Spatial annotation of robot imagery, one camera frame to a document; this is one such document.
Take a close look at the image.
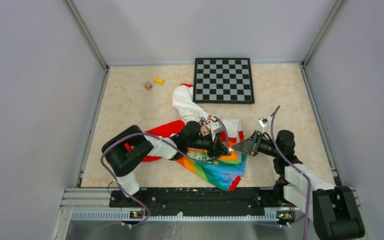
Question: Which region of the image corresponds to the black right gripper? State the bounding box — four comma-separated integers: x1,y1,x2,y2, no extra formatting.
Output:
232,130,281,158

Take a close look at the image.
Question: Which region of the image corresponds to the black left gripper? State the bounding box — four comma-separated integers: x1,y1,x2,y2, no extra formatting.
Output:
187,130,230,159

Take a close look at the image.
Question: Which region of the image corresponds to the white colourful cartoon jacket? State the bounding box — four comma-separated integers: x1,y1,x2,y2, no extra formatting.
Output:
143,83,246,191

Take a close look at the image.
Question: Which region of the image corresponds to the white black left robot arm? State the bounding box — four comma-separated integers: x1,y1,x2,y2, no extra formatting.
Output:
101,121,229,207

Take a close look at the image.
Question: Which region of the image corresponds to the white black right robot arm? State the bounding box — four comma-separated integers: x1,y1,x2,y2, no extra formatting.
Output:
232,130,366,240

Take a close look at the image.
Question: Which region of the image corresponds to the black grey checkerboard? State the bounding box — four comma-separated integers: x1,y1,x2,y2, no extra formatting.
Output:
192,57,255,105

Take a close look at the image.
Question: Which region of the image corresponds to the yellow block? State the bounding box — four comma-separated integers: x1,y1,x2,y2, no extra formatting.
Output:
154,77,165,85

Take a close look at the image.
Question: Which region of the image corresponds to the tan wooden block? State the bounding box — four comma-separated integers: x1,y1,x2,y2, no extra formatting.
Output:
144,82,153,90

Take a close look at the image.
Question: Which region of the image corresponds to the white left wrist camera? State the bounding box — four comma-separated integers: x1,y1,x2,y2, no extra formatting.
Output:
208,121,224,135

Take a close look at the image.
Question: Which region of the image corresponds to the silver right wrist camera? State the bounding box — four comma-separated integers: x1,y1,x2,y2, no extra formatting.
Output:
258,115,272,132

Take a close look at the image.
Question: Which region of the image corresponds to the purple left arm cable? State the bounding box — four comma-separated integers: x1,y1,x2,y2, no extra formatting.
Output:
99,115,233,228

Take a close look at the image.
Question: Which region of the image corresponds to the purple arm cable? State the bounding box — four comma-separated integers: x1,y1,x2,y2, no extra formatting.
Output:
266,105,313,240
99,115,233,228

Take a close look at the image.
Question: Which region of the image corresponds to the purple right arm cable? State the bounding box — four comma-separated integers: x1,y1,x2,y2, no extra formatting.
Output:
266,105,313,240

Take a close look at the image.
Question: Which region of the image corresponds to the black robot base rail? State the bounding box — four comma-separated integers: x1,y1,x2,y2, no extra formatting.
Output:
109,187,296,222

